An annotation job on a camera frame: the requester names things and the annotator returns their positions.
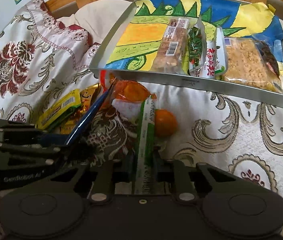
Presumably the green stick packet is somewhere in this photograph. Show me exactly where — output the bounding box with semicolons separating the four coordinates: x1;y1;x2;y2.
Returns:
134;97;156;194

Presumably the yellow green snack packet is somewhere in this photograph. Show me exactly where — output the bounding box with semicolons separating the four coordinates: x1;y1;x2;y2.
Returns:
36;89;81;131

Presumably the orange tangerine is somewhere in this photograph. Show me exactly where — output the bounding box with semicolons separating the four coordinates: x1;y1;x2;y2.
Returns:
155;109;178;138

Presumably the blue calcium box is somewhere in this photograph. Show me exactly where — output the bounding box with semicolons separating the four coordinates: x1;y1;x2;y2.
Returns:
63;81;116;146

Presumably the orange plastic snack bag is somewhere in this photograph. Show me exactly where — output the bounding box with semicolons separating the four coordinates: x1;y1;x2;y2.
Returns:
99;70;157;123

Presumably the golden foil snack packet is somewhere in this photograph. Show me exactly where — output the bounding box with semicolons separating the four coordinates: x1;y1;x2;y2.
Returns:
57;83;101;134

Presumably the nut bar clear packet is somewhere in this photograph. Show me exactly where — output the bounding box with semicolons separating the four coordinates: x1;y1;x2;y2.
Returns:
150;17;190;74

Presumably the green vegetable snack packet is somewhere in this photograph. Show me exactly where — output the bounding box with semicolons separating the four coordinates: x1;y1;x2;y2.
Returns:
185;16;228;80

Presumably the puffed rice cracker packet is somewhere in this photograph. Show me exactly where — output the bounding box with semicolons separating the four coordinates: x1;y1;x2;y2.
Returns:
222;37;283;94

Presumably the floral satin bedspread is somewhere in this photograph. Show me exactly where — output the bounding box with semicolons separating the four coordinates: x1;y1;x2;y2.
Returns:
0;0;283;240

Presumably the dinosaur drawing paper in tray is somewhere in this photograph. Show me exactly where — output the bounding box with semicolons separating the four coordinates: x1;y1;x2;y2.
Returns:
104;0;283;81

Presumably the metal tray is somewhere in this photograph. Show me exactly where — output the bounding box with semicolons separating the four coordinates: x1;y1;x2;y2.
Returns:
90;0;283;108

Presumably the dark dried fruit packet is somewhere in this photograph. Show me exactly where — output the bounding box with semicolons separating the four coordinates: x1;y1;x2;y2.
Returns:
255;40;280;77

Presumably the cream pillow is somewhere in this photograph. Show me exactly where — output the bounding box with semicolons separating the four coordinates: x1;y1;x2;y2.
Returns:
58;0;131;44

